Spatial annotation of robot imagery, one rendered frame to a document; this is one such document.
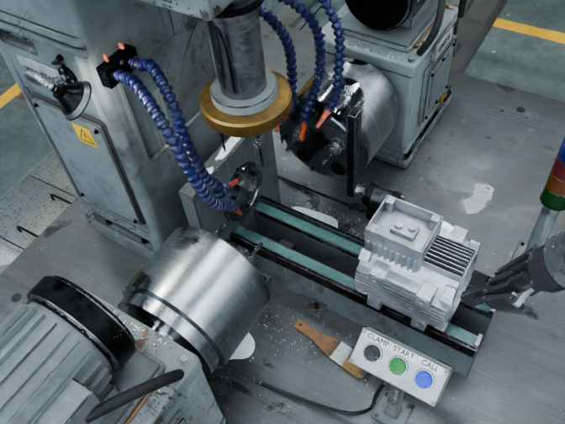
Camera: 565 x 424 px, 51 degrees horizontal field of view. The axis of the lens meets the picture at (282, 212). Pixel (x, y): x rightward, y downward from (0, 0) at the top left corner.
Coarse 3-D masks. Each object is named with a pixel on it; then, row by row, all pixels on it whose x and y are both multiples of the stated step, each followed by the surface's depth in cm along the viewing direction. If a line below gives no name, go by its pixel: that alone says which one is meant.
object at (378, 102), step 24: (360, 72) 144; (360, 96) 140; (384, 96) 144; (288, 120) 148; (312, 120) 143; (336, 120) 138; (384, 120) 145; (288, 144) 155; (312, 144) 149; (336, 144) 141; (312, 168) 156; (336, 168) 150; (360, 168) 146
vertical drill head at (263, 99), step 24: (216, 24) 99; (240, 24) 99; (216, 48) 103; (240, 48) 102; (240, 72) 106; (264, 72) 110; (216, 96) 112; (240, 96) 110; (264, 96) 111; (288, 96) 114; (216, 120) 111; (240, 120) 110; (264, 120) 110
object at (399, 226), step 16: (384, 208) 122; (400, 208) 121; (416, 208) 119; (368, 224) 117; (384, 224) 120; (400, 224) 117; (416, 224) 120; (432, 224) 117; (368, 240) 118; (384, 240) 115; (400, 240) 117; (416, 240) 117; (432, 240) 116; (384, 256) 119; (400, 256) 116; (416, 256) 113
